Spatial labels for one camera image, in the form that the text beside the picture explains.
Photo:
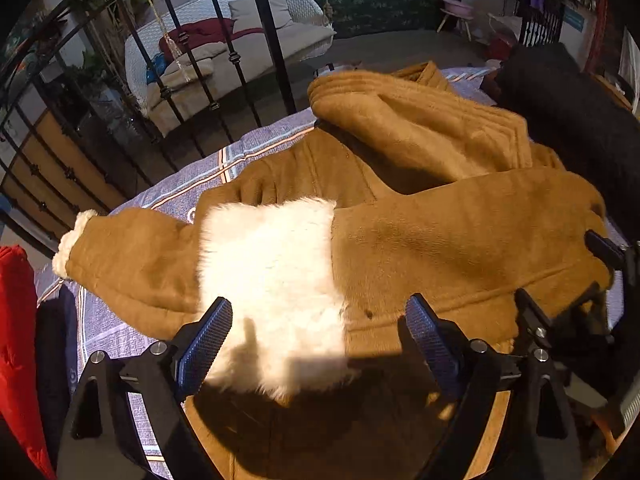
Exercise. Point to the wooden cabinet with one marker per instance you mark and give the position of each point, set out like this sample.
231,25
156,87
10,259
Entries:
50,155

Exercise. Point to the pink stool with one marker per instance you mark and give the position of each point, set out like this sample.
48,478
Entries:
457,7

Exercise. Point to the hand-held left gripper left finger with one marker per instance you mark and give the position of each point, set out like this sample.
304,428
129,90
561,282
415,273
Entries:
207,345

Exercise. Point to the black iron railing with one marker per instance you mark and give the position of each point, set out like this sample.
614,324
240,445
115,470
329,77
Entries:
272,35

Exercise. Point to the white wicker swing sofa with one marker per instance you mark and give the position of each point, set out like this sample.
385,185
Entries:
305,10

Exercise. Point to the green patterned tablecloth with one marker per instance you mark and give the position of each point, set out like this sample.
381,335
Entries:
390,0

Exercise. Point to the red cloth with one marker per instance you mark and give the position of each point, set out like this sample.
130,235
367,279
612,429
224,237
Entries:
210,30

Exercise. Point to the dark navy garment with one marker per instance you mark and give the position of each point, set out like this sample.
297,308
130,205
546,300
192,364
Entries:
52,360

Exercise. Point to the beige seat cloth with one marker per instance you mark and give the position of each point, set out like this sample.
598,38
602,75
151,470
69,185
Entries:
200,60

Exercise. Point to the brown suede fur-lined coat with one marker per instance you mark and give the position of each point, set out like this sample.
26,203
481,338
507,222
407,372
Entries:
450,220

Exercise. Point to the red down jacket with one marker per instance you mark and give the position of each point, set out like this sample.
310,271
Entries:
17,335

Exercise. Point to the beige cushion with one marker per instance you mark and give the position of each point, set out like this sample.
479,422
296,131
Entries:
260,10

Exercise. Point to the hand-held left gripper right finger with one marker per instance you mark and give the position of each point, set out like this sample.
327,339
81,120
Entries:
430,345

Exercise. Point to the black metal rack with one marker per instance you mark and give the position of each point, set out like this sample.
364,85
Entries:
540,25

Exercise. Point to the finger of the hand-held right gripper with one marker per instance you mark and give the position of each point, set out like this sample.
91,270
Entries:
532,315
602,250

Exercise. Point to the black fuzzy garment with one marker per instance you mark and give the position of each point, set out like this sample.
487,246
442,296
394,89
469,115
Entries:
565,120

